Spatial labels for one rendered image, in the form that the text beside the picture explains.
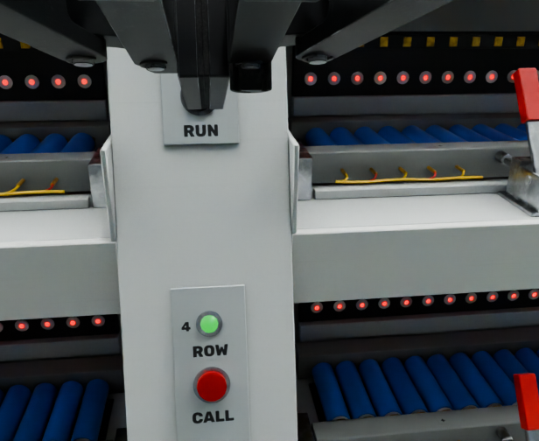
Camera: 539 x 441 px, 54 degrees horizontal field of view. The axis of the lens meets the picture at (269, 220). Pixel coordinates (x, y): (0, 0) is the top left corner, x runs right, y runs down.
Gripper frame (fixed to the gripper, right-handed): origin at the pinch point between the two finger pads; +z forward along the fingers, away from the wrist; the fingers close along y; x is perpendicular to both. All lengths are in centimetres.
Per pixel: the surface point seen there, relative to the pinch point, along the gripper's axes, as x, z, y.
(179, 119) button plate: -1.2, 9.5, -1.4
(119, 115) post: -0.9, 9.7, -4.5
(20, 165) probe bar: -3.1, 16.2, -11.7
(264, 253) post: -8.5, 9.7, 2.9
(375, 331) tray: -18.4, 26.9, 14.5
